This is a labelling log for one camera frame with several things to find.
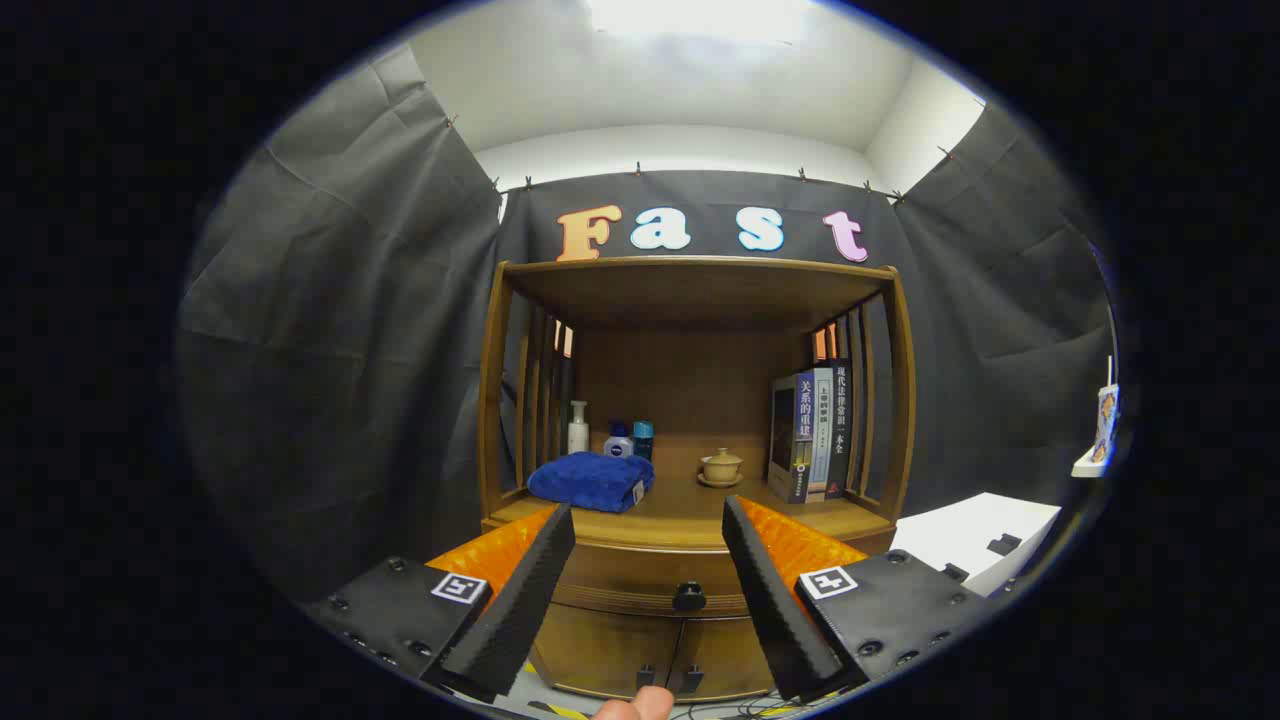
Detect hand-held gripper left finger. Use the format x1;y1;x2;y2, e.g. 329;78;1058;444
305;503;578;704

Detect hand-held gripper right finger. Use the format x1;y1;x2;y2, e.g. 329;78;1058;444
722;494;1001;704

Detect wooden countertop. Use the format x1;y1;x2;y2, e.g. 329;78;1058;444
483;472;898;553

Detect wooden cabinet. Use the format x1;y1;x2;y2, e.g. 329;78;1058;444
478;257;916;701

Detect folded blue towel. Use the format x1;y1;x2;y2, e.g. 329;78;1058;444
527;451;656;514

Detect beige lidded teacup with saucer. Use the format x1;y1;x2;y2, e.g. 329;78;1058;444
697;447;745;489

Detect dark blue book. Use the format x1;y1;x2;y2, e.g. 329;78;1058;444
767;372;816;504

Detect light blue book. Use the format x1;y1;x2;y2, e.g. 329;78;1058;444
806;367;835;501

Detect black book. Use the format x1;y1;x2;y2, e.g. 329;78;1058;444
828;361;852;498

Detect white table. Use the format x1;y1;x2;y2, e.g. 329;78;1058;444
890;492;1063;598

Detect black backdrop cloth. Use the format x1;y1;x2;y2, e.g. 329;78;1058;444
178;42;1119;601

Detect black floor cables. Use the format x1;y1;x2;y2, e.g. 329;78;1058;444
685;690;811;720

